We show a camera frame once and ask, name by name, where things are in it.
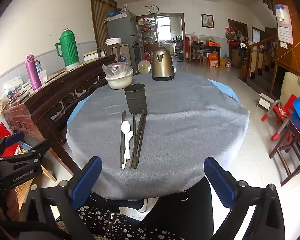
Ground pink wall calendar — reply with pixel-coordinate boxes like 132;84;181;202
275;4;293;45

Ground wooden stair railing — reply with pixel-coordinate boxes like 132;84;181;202
239;35;278;95

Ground white step stool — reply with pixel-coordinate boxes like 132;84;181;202
256;93;277;112

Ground white plastic spoon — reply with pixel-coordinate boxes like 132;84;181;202
124;130;134;162
120;120;130;170

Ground purple insulated bottle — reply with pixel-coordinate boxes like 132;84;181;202
24;53;42;91

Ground pile of white packets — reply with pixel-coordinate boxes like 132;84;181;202
2;76;25;94

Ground dark wooden stick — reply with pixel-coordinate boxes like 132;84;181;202
46;70;65;83

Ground dark wooden chair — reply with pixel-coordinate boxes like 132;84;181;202
269;119;300;187

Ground beige sofa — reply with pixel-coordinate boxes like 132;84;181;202
277;71;300;103

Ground white basin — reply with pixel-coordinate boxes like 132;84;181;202
105;70;134;90

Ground brown wooden chair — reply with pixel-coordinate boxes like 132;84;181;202
97;43;122;60

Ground person's floral garment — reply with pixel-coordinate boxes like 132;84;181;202
56;205;180;240

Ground grey refrigerator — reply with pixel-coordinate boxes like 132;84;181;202
105;11;144;74

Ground brass electric kettle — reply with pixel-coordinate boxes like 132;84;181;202
151;45;175;82

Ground person's black pants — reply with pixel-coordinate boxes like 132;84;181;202
117;179;230;240

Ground person's left forearm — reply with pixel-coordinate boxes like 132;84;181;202
0;187;20;222

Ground red child chair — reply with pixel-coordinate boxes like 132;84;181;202
261;94;298;141

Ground orange cardboard box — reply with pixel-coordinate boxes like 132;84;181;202
207;53;220;68

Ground white rice cooker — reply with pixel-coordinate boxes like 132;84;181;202
105;37;122;46

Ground framed wall picture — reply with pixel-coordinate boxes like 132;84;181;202
201;14;214;28

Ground dark wooden side table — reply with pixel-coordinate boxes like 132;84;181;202
190;42;222;63

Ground white chest freezer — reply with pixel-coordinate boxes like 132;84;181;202
120;44;130;63

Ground red paper bag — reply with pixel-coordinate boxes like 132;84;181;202
0;122;18;157

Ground brown door curtain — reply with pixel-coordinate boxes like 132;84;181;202
90;0;118;53

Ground white shoe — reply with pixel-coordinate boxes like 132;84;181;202
136;198;149;213

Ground small floor fan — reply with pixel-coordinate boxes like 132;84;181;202
137;60;151;74

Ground dark metal utensil holder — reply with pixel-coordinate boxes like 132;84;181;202
124;83;148;114

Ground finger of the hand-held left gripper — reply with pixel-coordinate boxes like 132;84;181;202
0;130;25;148
0;139;51;168

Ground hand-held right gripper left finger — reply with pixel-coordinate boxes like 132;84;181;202
19;156;103;240

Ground grey tablecloth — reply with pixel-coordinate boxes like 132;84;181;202
66;73;250;200

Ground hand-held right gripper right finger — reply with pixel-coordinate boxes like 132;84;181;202
204;157;287;240

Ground carved dark wooden sideboard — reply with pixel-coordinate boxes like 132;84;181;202
1;54;118;175

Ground green thermos jug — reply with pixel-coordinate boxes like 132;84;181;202
55;29;81;70

